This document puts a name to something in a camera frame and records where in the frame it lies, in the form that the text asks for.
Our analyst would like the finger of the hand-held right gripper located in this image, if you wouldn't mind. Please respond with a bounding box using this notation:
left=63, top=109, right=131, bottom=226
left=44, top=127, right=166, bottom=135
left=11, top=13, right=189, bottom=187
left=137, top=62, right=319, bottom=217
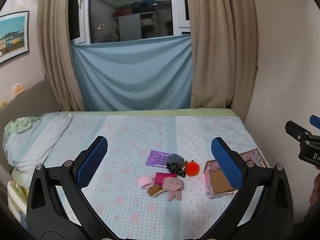
left=285, top=121, right=313, bottom=140
left=309, top=115, right=320, bottom=130

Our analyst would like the dusty pink fabric pouch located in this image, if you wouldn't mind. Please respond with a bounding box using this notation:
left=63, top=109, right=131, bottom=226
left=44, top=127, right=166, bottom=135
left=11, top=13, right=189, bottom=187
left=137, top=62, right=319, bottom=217
left=162, top=177, right=185, bottom=202

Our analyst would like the orange fluffy pompom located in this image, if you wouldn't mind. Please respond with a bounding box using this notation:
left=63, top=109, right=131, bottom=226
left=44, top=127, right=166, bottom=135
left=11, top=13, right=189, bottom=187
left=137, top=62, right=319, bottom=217
left=185, top=160, right=200, bottom=175

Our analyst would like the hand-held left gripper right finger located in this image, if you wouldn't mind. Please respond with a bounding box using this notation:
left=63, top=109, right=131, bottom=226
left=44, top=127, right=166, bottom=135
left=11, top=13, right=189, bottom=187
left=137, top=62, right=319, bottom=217
left=200, top=137, right=294, bottom=240

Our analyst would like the white framed window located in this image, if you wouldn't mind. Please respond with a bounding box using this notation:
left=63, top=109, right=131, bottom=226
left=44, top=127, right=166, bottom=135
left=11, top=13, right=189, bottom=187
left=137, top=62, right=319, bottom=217
left=69, top=0, right=192, bottom=44

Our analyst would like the yellow striped bedding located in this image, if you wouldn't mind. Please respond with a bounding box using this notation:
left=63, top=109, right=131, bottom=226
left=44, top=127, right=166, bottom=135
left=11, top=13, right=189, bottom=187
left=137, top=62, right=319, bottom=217
left=7, top=180, right=28, bottom=220

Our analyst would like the light pink plush piece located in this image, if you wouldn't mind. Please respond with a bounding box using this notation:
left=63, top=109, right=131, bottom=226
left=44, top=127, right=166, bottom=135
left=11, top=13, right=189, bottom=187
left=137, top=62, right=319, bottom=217
left=137, top=176, right=153, bottom=189

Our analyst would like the beige curtain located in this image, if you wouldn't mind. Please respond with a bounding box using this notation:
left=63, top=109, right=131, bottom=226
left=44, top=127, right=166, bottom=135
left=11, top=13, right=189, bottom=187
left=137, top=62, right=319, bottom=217
left=37, top=0, right=85, bottom=112
left=186, top=0, right=258, bottom=109

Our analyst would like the light blue dotted pillow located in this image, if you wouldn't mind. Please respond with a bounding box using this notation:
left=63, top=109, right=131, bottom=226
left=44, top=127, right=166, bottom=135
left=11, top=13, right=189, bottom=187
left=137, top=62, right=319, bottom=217
left=3, top=112, right=73, bottom=174

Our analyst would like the magenta fabric pouch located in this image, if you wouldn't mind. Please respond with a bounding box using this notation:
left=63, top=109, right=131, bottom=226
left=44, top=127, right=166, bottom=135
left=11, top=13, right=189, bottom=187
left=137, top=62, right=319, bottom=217
left=154, top=172, right=173, bottom=185

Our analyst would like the light blue hanging cloth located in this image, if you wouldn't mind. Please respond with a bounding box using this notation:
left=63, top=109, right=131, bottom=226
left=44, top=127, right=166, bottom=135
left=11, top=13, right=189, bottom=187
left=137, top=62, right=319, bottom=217
left=71, top=34, right=193, bottom=112

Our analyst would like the framed building picture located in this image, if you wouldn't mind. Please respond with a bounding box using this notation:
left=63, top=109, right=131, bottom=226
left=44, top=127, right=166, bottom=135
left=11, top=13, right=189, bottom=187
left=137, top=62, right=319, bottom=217
left=0, top=11, right=30, bottom=65

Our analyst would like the person's right hand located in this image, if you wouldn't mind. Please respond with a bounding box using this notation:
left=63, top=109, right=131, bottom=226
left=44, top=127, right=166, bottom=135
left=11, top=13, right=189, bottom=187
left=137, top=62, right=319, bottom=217
left=309, top=172, right=320, bottom=205

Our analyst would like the cardboard box with pink lining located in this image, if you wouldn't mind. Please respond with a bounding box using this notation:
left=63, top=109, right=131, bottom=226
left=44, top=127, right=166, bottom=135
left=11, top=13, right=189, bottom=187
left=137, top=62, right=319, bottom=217
left=202, top=148, right=267, bottom=199

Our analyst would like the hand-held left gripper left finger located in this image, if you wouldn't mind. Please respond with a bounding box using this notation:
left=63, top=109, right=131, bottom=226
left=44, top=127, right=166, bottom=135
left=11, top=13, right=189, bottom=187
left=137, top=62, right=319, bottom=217
left=26, top=135, right=118, bottom=240

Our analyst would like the light green bed sheet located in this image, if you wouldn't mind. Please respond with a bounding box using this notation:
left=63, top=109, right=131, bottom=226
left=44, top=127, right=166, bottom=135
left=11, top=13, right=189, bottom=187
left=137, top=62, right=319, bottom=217
left=60, top=108, right=237, bottom=118

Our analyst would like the purple flat packet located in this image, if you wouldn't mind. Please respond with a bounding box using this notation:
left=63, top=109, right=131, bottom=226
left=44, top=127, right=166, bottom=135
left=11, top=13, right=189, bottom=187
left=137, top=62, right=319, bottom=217
left=146, top=149, right=173, bottom=167

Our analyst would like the brown plush piece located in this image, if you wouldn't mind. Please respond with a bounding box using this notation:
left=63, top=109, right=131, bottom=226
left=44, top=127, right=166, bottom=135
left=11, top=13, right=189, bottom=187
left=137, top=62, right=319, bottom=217
left=147, top=185, right=167, bottom=197

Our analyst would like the small orange wall ornament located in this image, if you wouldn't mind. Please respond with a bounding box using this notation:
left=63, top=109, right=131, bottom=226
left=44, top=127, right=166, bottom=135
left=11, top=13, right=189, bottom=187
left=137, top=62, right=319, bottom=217
left=11, top=83, right=25, bottom=97

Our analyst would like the grey plush hat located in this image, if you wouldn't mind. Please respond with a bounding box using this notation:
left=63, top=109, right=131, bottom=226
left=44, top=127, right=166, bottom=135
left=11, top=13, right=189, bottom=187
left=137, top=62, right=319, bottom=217
left=167, top=154, right=185, bottom=166

